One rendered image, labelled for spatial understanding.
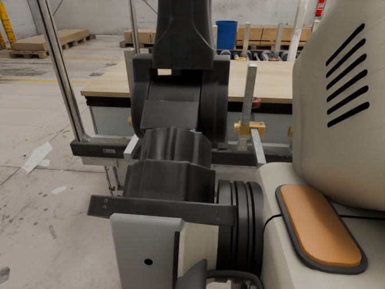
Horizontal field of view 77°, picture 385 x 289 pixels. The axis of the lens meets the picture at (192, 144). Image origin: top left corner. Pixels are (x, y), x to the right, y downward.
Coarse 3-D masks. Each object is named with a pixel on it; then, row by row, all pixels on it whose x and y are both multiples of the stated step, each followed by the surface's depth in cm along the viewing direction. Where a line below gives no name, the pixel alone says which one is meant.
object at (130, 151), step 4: (136, 136) 101; (132, 140) 98; (136, 140) 98; (140, 140) 102; (128, 144) 96; (132, 144) 96; (136, 144) 97; (128, 148) 94; (132, 148) 94; (136, 148) 97; (124, 152) 91; (128, 152) 91; (132, 152) 93; (124, 156) 92; (128, 156) 92; (132, 156) 93
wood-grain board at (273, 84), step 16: (240, 64) 174; (272, 64) 174; (288, 64) 174; (96, 80) 144; (112, 80) 144; (240, 80) 144; (256, 80) 144; (272, 80) 144; (288, 80) 144; (112, 96) 129; (128, 96) 128; (240, 96) 122; (256, 96) 122; (272, 96) 122; (288, 96) 122
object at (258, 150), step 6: (252, 114) 122; (252, 120) 116; (252, 132) 106; (252, 138) 103; (258, 138) 102; (252, 144) 102; (258, 144) 98; (258, 150) 94; (258, 156) 91; (264, 156) 91; (258, 162) 88; (264, 162) 88
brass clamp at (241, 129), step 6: (234, 126) 112; (240, 126) 109; (246, 126) 109; (252, 126) 109; (258, 126) 109; (264, 126) 109; (234, 132) 112; (240, 132) 111; (246, 132) 111; (258, 132) 110; (264, 132) 110
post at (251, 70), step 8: (248, 64) 97; (256, 64) 98; (248, 72) 97; (256, 72) 97; (248, 80) 99; (248, 88) 100; (248, 96) 102; (248, 104) 104; (248, 112) 106; (248, 120) 108; (240, 136) 113; (240, 144) 115
